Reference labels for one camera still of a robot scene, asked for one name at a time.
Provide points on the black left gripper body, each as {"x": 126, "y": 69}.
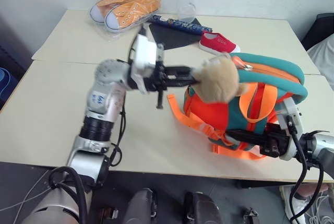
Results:
{"x": 157, "y": 79}

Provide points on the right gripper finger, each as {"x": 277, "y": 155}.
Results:
{"x": 251, "y": 141}
{"x": 245, "y": 133}

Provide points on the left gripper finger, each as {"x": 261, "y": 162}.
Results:
{"x": 182, "y": 82}
{"x": 182, "y": 69}

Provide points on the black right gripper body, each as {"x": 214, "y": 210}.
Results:
{"x": 272, "y": 143}

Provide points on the orange and teal backpack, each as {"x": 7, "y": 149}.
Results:
{"x": 208, "y": 109}

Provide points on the beige plush toy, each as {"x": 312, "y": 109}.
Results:
{"x": 221, "y": 80}

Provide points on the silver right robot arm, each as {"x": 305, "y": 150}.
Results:
{"x": 323, "y": 145}

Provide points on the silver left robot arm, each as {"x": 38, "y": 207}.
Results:
{"x": 101, "y": 98}

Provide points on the black cloth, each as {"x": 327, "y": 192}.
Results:
{"x": 169, "y": 38}

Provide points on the blue patterned tube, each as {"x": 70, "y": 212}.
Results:
{"x": 182, "y": 25}

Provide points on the red slip-on shoe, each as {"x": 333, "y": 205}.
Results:
{"x": 217, "y": 41}

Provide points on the clear crumpled plastic wrap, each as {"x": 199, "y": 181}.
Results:
{"x": 186, "y": 10}

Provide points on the bare bystander leg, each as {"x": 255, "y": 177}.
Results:
{"x": 311, "y": 188}

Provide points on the pair of orange sneakers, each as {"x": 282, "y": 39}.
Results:
{"x": 112, "y": 36}

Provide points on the white bystander sneaker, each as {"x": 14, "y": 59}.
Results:
{"x": 291, "y": 208}

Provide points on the dark rounded shape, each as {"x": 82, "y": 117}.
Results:
{"x": 141, "y": 205}
{"x": 201, "y": 208}

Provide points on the white grey cloth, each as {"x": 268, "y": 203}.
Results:
{"x": 324, "y": 59}

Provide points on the black chair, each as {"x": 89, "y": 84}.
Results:
{"x": 323, "y": 28}

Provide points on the blue rolled mat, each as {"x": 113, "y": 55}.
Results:
{"x": 5, "y": 77}

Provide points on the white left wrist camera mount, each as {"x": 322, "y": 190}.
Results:
{"x": 144, "y": 54}

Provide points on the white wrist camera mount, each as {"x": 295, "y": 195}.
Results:
{"x": 144, "y": 54}
{"x": 291, "y": 111}

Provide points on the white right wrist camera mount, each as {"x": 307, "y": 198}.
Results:
{"x": 291, "y": 111}

